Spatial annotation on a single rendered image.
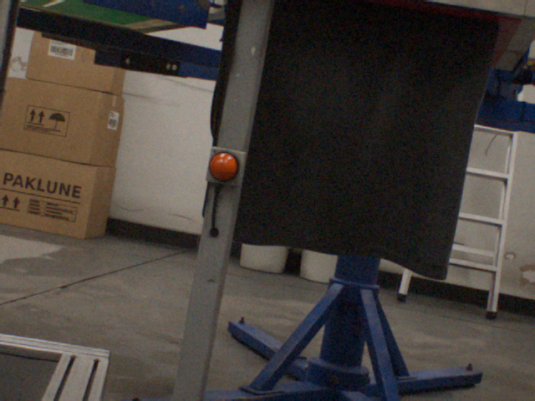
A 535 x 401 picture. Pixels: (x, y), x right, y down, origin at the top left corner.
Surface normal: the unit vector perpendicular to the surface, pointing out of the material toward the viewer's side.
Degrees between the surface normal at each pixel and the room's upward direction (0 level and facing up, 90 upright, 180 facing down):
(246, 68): 90
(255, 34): 90
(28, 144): 91
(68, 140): 91
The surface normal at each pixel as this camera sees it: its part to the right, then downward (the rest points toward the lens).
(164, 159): -0.14, 0.03
